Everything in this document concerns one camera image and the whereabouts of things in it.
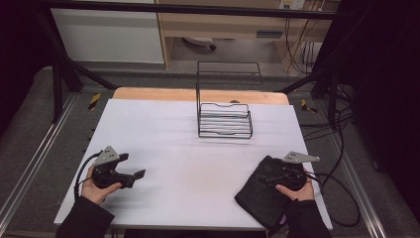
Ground hand-held gripper cable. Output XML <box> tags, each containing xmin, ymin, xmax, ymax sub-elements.
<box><xmin>304</xmin><ymin>171</ymin><xmax>362</xmax><ymax>228</ymax></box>
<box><xmin>73</xmin><ymin>151</ymin><xmax>104</xmax><ymax>201</ymax></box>

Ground dark grey towel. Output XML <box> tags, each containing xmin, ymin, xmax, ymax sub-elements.
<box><xmin>234</xmin><ymin>155</ymin><xmax>300</xmax><ymax>231</ymax></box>

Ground person's left hand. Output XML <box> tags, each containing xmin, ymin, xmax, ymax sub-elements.
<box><xmin>80</xmin><ymin>165</ymin><xmax>123</xmax><ymax>205</ymax></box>

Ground black curtain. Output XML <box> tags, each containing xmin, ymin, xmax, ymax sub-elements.
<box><xmin>316</xmin><ymin>0</ymin><xmax>420</xmax><ymax>226</ymax></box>
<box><xmin>0</xmin><ymin>0</ymin><xmax>55</xmax><ymax>137</ymax></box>

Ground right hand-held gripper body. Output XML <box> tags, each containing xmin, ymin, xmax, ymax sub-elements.
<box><xmin>267</xmin><ymin>151</ymin><xmax>321</xmax><ymax>192</ymax></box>

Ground white wall socket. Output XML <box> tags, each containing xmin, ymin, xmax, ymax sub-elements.
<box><xmin>278</xmin><ymin>0</ymin><xmax>307</xmax><ymax>11</ymax></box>

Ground person's right hand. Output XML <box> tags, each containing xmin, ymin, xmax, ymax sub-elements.
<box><xmin>274</xmin><ymin>178</ymin><xmax>316</xmax><ymax>202</ymax></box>

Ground right hand-held gripper cable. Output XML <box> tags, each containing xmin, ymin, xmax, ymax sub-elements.
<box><xmin>304</xmin><ymin>171</ymin><xmax>362</xmax><ymax>228</ymax></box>

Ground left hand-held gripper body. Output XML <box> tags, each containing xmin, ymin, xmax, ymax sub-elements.
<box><xmin>91</xmin><ymin>145</ymin><xmax>135</xmax><ymax>190</ymax></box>

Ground wooden desk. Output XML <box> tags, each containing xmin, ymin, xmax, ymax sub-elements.
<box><xmin>154</xmin><ymin>0</ymin><xmax>342</xmax><ymax>72</ymax></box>

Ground hanging cables under desk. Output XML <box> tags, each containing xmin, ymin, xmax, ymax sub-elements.
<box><xmin>283</xmin><ymin>16</ymin><xmax>324</xmax><ymax>75</ymax></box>

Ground bundle of black floor cables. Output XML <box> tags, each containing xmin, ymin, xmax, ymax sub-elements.
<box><xmin>297</xmin><ymin>82</ymin><xmax>357</xmax><ymax>144</ymax></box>

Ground yellow black tape strip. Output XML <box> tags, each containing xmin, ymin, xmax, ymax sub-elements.
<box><xmin>300</xmin><ymin>98</ymin><xmax>319</xmax><ymax>114</ymax></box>
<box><xmin>87</xmin><ymin>92</ymin><xmax>102</xmax><ymax>112</ymax></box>

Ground white chair base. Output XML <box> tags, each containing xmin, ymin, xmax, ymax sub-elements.
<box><xmin>181</xmin><ymin>36</ymin><xmax>218</xmax><ymax>52</ymax></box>

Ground black horizontal frame bar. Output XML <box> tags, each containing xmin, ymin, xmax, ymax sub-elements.
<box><xmin>35</xmin><ymin>0</ymin><xmax>345</xmax><ymax>21</ymax></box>

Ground left hand-held gripper cable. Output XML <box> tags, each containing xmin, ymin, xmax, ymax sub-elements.
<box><xmin>73</xmin><ymin>151</ymin><xmax>104</xmax><ymax>201</ymax></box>

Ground black metal frame stand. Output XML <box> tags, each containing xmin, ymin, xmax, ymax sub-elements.
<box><xmin>277</xmin><ymin>63</ymin><xmax>346</xmax><ymax>131</ymax></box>
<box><xmin>33</xmin><ymin>9</ymin><xmax>119</xmax><ymax>124</ymax></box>

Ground white cabinet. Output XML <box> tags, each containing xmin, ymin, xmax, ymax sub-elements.
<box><xmin>50</xmin><ymin>0</ymin><xmax>165</xmax><ymax>64</ymax></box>

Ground black wire rack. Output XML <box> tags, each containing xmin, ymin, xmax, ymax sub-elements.
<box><xmin>195</xmin><ymin>60</ymin><xmax>263</xmax><ymax>140</ymax></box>

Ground aluminium floor rail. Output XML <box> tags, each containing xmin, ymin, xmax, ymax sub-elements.
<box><xmin>329</xmin><ymin>131</ymin><xmax>388</xmax><ymax>238</ymax></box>
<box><xmin>0</xmin><ymin>93</ymin><xmax>79</xmax><ymax>226</ymax></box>

